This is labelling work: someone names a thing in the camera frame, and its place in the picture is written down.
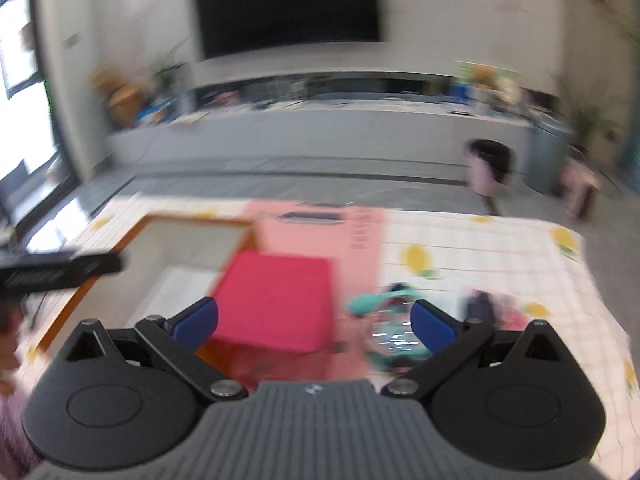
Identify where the golden brown vase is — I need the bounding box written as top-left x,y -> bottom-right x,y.
90,67 -> 145,128

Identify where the black wall television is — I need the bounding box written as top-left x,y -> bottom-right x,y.
193,0 -> 383,58

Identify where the pink small heater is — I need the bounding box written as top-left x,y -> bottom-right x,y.
560,145 -> 600,221

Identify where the lemon print checkered tablecloth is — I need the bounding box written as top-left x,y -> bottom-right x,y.
16,195 -> 639,479

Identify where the green plant glass vase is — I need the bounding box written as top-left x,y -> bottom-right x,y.
152,38 -> 188,115

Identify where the orange rimmed grey storage box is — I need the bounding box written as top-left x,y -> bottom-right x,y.
29,214 -> 258,356

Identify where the teddy bear gift basket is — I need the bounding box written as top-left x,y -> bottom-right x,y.
457,61 -> 522,108

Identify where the green potted floor plant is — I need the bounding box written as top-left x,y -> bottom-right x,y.
558,77 -> 626,164

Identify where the red box lid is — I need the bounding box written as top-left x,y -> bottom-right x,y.
210,250 -> 334,354

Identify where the teal packaged soft item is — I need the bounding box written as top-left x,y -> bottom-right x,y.
347,283 -> 432,375

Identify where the white marble TV bench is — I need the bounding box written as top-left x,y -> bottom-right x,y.
107,101 -> 529,181

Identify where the grey-blue tall trash can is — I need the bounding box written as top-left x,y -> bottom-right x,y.
524,113 -> 573,195

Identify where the navy fabric item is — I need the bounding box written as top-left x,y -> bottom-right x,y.
465,290 -> 499,325

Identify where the pink cloth item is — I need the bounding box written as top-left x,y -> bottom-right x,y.
491,294 -> 529,332

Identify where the pink restaurant mat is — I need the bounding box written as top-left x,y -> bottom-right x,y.
242,200 -> 385,382

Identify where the pink bin with black bag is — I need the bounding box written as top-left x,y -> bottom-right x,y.
463,139 -> 515,216

